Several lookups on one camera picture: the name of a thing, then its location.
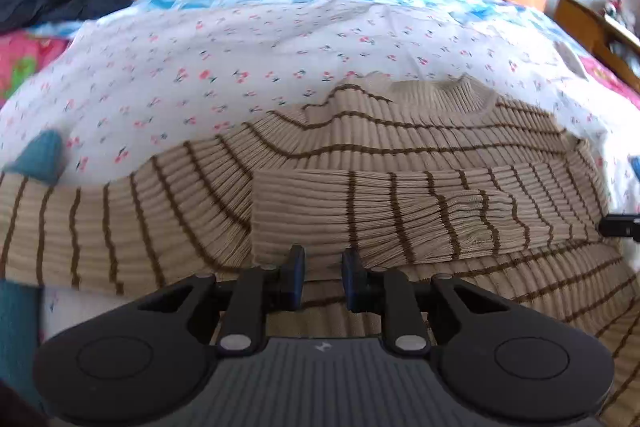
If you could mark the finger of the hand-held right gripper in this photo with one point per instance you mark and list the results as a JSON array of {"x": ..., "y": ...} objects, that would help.
[{"x": 620, "y": 227}]

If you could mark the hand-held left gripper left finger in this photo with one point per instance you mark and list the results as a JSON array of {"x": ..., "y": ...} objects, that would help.
[{"x": 295, "y": 278}]

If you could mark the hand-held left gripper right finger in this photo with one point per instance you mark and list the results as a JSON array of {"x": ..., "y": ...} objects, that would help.
[{"x": 350, "y": 279}]

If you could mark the beige brown-striped knit sweater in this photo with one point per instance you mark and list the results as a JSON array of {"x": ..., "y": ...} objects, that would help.
[{"x": 380, "y": 187}]

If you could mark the wooden cabinet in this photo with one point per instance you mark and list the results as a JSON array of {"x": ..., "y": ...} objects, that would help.
[{"x": 595, "y": 32}]

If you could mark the white cherry print bed sheet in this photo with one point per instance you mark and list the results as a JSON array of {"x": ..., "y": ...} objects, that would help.
[{"x": 250, "y": 72}]

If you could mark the teal knit garment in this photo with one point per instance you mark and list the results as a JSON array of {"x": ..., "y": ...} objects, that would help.
[{"x": 37, "y": 154}]

